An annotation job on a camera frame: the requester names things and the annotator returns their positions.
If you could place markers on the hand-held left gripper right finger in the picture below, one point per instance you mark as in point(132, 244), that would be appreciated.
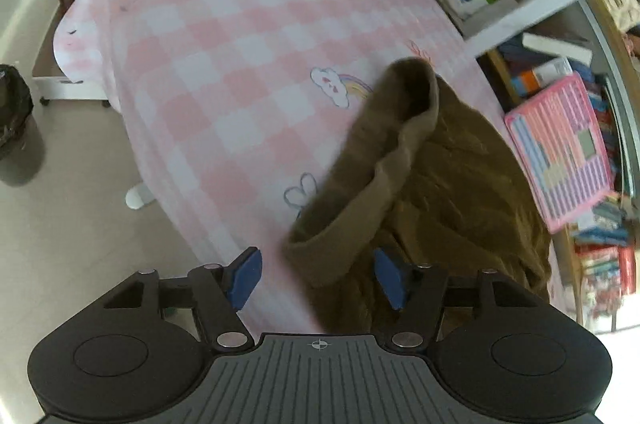
point(388, 276)

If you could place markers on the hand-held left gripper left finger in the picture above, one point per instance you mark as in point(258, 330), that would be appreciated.
point(246, 276)

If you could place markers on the pink toy keyboard board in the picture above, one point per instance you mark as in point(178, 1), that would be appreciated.
point(560, 149)

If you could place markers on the stack of colourful packets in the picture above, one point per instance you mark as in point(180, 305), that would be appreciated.
point(600, 264)

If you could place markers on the pink checked cartoon tablecloth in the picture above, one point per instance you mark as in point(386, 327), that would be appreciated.
point(225, 79)

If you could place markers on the brown garment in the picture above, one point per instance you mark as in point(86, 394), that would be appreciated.
point(450, 179)

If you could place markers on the white table base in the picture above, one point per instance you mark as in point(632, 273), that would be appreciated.
point(70, 89)

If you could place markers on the black trash bag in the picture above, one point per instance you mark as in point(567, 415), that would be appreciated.
point(12, 109)

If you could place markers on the orange and blue box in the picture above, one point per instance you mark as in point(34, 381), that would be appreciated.
point(545, 74)

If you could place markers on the white long box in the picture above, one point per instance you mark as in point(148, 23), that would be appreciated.
point(555, 47)

